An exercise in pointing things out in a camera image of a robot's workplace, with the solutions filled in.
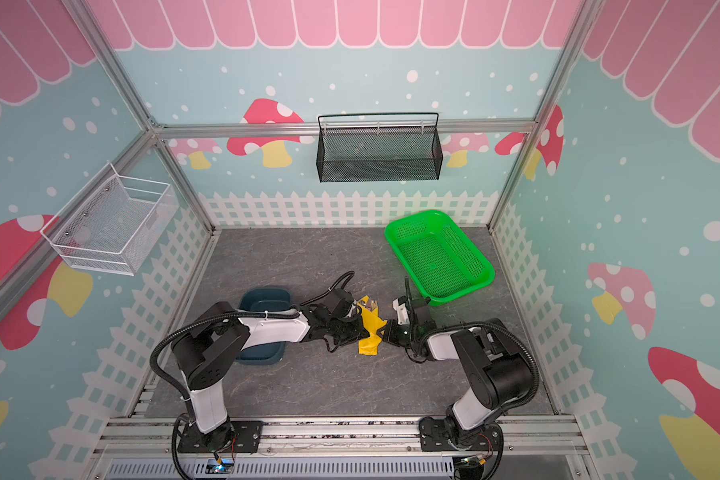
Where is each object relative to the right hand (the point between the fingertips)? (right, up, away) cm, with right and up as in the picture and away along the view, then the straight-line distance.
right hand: (376, 330), depth 92 cm
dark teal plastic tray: (-35, +9, +5) cm, 37 cm away
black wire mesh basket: (+1, +58, +3) cm, 58 cm away
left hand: (-2, -2, -3) cm, 4 cm away
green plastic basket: (+23, +23, +17) cm, 37 cm away
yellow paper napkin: (-2, -3, -2) cm, 4 cm away
